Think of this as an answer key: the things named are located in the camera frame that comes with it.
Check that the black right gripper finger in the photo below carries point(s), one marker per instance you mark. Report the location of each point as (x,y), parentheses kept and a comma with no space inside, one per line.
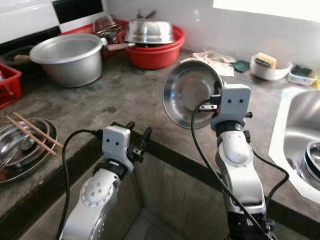
(216,86)

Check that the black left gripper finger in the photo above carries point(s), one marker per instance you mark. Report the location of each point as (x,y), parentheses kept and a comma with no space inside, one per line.
(146,137)
(130,125)

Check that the round stainless steel plate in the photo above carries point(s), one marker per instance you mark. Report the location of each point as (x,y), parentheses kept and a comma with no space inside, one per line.
(190,95)

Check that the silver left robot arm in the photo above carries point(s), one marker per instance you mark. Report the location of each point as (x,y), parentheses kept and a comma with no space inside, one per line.
(97,197)

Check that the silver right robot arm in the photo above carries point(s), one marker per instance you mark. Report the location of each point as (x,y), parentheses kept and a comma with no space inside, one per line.
(242,162)

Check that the white dish cloth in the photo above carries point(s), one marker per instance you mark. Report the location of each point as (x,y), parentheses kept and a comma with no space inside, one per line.
(210,56)

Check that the green scouring pad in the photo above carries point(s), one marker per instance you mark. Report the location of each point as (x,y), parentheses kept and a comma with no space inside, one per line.
(240,66)

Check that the yellow dish sponge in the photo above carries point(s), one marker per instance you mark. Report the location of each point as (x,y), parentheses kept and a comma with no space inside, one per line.
(266,60)

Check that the white ceramic bowl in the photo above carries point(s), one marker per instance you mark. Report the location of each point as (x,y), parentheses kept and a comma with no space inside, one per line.
(272,74)

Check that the round red plastic basin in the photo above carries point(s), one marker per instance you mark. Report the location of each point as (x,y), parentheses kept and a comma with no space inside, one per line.
(155,56)

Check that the stainless steel double sink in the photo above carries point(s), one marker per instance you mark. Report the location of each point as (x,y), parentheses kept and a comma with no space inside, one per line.
(287,125)

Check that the small white scrubber tray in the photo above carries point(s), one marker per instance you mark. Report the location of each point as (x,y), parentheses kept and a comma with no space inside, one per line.
(301,77)

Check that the upturned large steel bowl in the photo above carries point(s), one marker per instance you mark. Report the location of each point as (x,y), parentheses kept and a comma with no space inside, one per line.
(149,31)

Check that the red plastic crate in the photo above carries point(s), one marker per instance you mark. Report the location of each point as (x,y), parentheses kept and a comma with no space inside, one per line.
(10,85)

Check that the large aluminium pot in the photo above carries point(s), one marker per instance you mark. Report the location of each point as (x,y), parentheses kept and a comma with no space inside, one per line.
(67,60)

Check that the wooden chopstick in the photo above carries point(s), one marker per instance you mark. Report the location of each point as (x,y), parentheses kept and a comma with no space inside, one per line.
(37,129)
(30,135)

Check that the wide steel plate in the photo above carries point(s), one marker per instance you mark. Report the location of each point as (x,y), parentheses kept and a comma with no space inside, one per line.
(42,162)

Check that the yellow dish soap bottle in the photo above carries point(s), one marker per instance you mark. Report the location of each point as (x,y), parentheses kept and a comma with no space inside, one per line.
(318,79)

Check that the black wok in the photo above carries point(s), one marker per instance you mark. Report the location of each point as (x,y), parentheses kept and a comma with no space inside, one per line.
(14,51)

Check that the shallow steel dish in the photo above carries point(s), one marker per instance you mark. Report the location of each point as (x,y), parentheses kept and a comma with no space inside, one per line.
(15,142)

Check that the rectangular red plastic tub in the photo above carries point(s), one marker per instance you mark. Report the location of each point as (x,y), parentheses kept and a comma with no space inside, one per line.
(82,29)

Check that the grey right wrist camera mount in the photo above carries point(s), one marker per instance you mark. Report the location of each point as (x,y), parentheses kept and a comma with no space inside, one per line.
(234,104)

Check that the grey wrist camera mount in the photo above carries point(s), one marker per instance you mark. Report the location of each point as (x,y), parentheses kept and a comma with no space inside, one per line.
(234,104)
(116,143)

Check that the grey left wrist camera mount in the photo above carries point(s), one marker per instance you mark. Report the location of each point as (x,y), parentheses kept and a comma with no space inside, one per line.
(116,143)

